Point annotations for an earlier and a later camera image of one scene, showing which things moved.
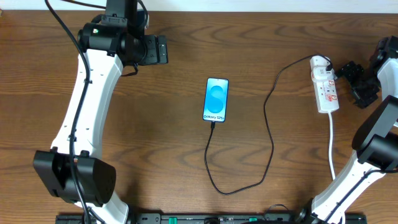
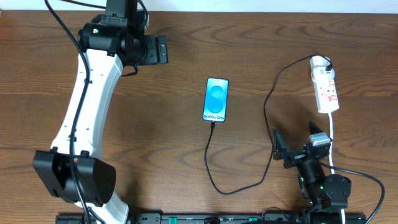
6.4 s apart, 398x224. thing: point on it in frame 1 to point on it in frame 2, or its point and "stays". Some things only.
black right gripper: [364, 83] to [300, 156]
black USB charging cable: [330, 69] stays
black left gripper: [160, 49] stays
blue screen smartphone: [216, 99] stays
